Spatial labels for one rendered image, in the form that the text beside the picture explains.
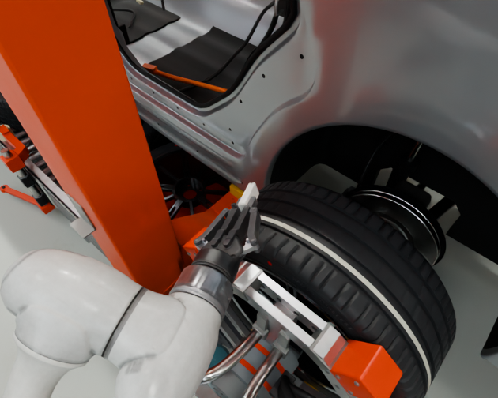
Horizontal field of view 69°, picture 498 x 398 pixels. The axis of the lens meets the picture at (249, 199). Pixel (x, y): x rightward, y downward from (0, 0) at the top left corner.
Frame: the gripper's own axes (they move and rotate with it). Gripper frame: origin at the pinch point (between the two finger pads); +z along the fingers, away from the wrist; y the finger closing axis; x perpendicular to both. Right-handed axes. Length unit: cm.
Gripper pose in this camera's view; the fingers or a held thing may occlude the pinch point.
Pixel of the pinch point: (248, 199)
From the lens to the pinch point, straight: 72.6
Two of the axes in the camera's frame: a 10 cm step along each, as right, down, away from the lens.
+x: -3.2, -7.7, -5.6
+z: 3.1, -6.4, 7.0
